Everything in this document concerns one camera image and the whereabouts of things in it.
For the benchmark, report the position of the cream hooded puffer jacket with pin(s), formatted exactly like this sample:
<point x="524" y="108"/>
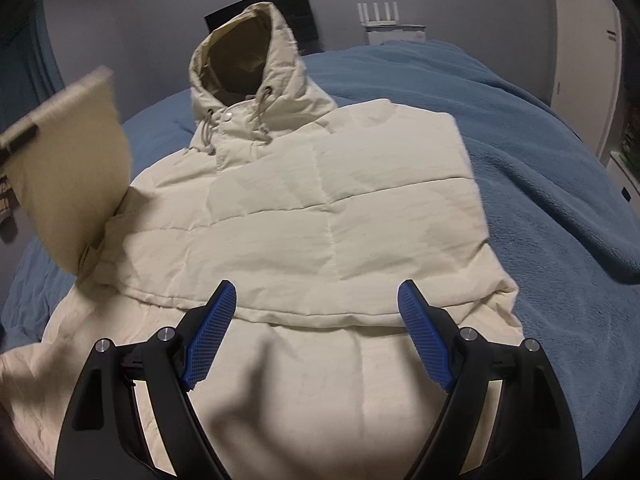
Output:
<point x="300" y="210"/>

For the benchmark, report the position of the black monitor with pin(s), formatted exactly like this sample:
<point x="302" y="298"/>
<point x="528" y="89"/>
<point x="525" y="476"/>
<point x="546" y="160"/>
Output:
<point x="300" y="20"/>

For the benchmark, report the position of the white router with antennas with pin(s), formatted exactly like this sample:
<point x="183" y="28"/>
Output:
<point x="391" y="16"/>

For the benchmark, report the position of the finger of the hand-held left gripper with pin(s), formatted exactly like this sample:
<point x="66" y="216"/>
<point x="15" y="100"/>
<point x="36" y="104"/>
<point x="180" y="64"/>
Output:
<point x="22" y="136"/>

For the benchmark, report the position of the blue fleece blanket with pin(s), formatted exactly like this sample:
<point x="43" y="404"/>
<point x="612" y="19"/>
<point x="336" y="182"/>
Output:
<point x="550" y="210"/>

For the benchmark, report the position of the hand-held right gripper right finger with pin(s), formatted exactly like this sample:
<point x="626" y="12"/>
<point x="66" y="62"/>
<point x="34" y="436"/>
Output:
<point x="425" y="332"/>

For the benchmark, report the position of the white door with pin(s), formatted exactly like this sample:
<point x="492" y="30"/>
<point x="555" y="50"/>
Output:
<point x="585" y="60"/>

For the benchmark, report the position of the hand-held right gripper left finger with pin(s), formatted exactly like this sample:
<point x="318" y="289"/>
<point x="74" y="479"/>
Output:
<point x="212" y="332"/>

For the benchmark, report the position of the white box under router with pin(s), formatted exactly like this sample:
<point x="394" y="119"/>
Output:
<point x="397" y="36"/>

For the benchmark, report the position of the blue curtain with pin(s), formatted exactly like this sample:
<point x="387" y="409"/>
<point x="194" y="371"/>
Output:
<point x="25" y="65"/>

